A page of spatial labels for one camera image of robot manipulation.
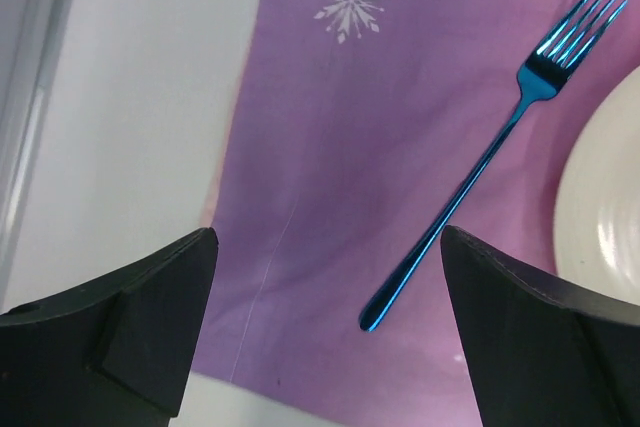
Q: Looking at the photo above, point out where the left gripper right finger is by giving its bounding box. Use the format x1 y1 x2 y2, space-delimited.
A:
440 226 639 426

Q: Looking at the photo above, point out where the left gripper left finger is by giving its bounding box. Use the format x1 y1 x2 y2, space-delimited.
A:
1 228 218 426

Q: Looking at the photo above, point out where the cream round plate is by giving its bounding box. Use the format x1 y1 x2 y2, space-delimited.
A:
553 69 639 304

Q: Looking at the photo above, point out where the blue metal fork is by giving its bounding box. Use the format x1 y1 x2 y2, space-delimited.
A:
358 0 629 332

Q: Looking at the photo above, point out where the left aluminium frame post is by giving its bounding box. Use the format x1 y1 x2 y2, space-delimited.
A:
0 0 84 268

